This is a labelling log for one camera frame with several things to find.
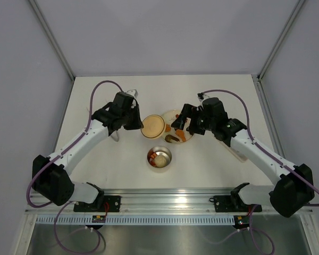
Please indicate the beige round lid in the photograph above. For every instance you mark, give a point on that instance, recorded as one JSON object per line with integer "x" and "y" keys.
{"x": 153, "y": 127}

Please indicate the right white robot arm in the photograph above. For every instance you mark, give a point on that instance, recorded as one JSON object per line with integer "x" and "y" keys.
{"x": 291, "y": 183}

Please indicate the orange fried shrimp lower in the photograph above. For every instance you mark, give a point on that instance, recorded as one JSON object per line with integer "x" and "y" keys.
{"x": 181, "y": 135}

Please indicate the right aluminium frame post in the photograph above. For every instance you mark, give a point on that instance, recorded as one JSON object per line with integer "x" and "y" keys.
{"x": 287, "y": 28}

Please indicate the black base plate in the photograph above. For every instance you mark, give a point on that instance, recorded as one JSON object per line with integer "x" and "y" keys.
{"x": 228, "y": 204}
{"x": 106, "y": 204}

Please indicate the orange fried piece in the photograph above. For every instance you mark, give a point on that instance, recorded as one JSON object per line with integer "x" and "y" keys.
{"x": 168, "y": 128}

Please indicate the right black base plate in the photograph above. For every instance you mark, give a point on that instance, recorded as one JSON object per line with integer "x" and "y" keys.
{"x": 228, "y": 204}

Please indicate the clear cutlery case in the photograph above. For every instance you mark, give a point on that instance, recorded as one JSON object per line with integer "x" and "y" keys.
{"x": 242, "y": 158}

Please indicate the metal tongs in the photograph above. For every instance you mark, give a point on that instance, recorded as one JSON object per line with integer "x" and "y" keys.
{"x": 115, "y": 136}

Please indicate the cream round plate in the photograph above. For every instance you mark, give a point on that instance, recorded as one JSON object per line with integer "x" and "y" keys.
{"x": 169, "y": 117}

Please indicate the steel lunch box bowl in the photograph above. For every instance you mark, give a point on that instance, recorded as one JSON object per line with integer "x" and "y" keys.
{"x": 160, "y": 150}

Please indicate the aluminium mounting rail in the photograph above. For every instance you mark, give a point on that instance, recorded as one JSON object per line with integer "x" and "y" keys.
{"x": 149, "y": 201}

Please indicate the aluminium frame post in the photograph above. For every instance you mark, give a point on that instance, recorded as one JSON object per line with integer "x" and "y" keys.
{"x": 36, "y": 9}
{"x": 287, "y": 28}

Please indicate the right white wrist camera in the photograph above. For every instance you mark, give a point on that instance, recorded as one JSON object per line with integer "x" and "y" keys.
{"x": 201, "y": 98}

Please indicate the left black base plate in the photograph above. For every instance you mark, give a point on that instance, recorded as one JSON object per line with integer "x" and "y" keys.
{"x": 106, "y": 204}

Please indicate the dark brown shrimp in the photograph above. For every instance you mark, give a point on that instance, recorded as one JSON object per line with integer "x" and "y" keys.
{"x": 170, "y": 138}

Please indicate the white slotted cable duct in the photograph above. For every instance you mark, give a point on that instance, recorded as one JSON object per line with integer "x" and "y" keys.
{"x": 198, "y": 220}

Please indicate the left aluminium frame post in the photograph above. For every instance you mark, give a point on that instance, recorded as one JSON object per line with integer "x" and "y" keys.
{"x": 36, "y": 9}

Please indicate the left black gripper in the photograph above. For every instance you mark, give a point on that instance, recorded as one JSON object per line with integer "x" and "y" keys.
{"x": 137, "y": 124}

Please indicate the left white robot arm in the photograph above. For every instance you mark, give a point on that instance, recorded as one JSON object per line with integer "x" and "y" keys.
{"x": 51, "y": 174}

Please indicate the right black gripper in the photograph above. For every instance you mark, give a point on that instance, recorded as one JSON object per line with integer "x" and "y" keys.
{"x": 187, "y": 112}

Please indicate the white steamed bun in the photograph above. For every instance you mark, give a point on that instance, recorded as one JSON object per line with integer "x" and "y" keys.
{"x": 160, "y": 161}

